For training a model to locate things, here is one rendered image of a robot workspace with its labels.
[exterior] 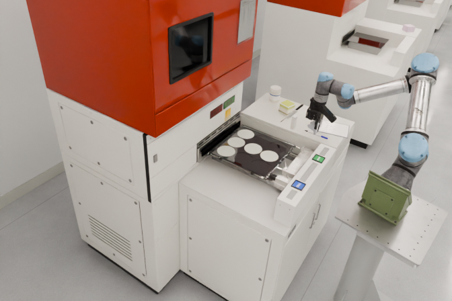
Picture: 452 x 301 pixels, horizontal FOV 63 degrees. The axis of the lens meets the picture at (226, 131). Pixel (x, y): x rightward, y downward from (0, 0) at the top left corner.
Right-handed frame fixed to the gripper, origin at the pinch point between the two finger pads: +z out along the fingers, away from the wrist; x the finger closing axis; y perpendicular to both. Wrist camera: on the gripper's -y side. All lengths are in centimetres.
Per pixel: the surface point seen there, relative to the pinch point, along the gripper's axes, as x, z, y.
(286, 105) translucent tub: -10.6, -4.8, 24.5
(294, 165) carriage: 20.9, 12.4, 2.2
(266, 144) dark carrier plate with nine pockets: 15.0, 10.0, 23.2
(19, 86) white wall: 58, 13, 197
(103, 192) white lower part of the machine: 83, 34, 85
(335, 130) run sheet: -13.1, 1.8, -7.1
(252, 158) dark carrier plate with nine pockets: 31.6, 10.7, 22.7
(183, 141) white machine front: 60, -3, 48
